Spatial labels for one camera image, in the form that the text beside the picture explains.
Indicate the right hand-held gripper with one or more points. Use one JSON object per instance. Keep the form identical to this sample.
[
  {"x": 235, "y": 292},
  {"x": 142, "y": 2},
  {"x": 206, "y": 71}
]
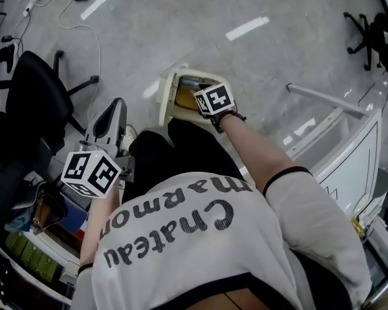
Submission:
[{"x": 215, "y": 100}]

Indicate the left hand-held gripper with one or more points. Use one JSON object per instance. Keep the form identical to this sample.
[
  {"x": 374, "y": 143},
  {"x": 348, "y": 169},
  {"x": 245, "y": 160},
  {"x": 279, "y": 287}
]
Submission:
[{"x": 90, "y": 173}]

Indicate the beige trash bin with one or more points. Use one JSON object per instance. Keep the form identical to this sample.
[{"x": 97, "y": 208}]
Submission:
[{"x": 166, "y": 99}]

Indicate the person's left forearm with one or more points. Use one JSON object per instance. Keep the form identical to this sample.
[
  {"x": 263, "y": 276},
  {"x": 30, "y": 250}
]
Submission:
[{"x": 98, "y": 218}]

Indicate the person's right forearm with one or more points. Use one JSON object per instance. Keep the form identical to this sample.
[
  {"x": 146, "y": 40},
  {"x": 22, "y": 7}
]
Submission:
[{"x": 258, "y": 150}]

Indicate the person's white shoe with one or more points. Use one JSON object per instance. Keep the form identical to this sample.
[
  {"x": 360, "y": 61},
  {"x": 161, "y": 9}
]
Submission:
[{"x": 130, "y": 137}]

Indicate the blue and white packet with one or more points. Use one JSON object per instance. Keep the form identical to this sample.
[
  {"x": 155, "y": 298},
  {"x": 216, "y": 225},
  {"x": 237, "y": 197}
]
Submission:
[{"x": 190, "y": 82}]

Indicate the person's black trousers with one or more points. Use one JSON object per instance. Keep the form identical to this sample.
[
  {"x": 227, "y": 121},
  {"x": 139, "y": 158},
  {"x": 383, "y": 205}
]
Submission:
[{"x": 181, "y": 153}]

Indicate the black office chair with armrests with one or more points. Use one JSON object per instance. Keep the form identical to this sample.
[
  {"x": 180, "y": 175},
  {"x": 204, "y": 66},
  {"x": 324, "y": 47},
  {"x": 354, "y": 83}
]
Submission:
[{"x": 35, "y": 89}]

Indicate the blue chair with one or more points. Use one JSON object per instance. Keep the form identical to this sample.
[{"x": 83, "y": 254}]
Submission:
[{"x": 72, "y": 215}]

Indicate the brown leather bag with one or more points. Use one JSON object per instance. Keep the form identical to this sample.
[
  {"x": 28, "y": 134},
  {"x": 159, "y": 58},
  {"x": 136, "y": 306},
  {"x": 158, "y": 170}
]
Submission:
[{"x": 43, "y": 212}]

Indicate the white shelf rack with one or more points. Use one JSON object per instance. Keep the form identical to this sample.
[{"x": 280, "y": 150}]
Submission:
[{"x": 55, "y": 249}]

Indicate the white power strip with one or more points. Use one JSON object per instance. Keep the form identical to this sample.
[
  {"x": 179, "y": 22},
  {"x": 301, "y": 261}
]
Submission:
[{"x": 30, "y": 5}]

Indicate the white table with black lines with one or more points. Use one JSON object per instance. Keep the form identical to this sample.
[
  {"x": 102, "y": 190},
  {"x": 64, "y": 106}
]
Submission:
[{"x": 352, "y": 160}]

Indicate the person's white printed shirt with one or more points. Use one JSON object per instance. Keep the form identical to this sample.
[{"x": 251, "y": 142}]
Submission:
[{"x": 181, "y": 263}]

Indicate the green printed box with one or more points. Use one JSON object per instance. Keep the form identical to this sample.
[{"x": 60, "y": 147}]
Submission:
[
  {"x": 14, "y": 244},
  {"x": 31, "y": 255},
  {"x": 47, "y": 267}
]

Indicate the yellow-green bottle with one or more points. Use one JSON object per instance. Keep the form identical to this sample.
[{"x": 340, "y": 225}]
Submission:
[{"x": 357, "y": 226}]

